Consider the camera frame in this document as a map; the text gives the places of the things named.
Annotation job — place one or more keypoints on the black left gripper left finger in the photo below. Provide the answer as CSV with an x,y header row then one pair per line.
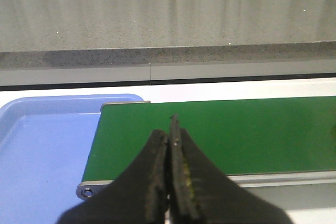
x,y
137,195

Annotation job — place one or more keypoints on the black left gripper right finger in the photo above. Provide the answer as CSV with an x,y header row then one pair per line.
x,y
201,193

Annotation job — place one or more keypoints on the green conveyor belt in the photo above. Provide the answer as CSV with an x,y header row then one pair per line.
x,y
257,143

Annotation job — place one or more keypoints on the blue plastic tray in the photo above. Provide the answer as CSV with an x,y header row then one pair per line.
x,y
45,142

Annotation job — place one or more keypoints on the grey stone counter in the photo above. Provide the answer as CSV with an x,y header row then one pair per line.
x,y
96,41

